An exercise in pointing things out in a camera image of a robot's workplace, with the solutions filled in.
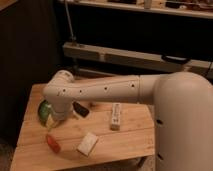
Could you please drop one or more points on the white remote control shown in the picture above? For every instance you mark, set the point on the white remote control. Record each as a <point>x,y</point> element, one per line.
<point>115,116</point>

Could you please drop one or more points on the green ceramic bowl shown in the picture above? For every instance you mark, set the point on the green ceramic bowl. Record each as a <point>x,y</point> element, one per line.
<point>44,110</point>

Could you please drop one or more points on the wooden table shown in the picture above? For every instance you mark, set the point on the wooden table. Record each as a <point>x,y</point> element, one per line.
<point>134,139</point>

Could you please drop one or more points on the low wooden shelf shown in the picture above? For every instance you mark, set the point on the low wooden shelf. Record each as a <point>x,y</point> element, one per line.
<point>135,59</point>

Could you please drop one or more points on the black object on shelf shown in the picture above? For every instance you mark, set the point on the black object on shelf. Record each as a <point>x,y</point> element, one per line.
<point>175,60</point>

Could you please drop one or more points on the white sponge block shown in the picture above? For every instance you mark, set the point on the white sponge block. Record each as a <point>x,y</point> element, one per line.
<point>87,144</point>

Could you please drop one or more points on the black rectangular object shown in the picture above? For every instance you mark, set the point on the black rectangular object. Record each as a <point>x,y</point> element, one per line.
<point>81,110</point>

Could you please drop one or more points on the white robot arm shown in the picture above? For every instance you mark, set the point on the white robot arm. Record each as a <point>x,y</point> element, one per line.
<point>183,111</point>

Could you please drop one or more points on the red pepper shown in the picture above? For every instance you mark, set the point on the red pepper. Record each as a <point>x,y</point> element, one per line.
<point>52,143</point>

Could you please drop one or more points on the upper wooden shelf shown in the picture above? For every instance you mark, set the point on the upper wooden shelf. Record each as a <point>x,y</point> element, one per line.
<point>139,8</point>

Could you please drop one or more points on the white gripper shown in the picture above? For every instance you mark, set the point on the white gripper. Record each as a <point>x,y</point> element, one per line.
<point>55,117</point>

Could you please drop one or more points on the metal stand pole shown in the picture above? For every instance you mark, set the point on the metal stand pole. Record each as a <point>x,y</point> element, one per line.
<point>72,36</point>

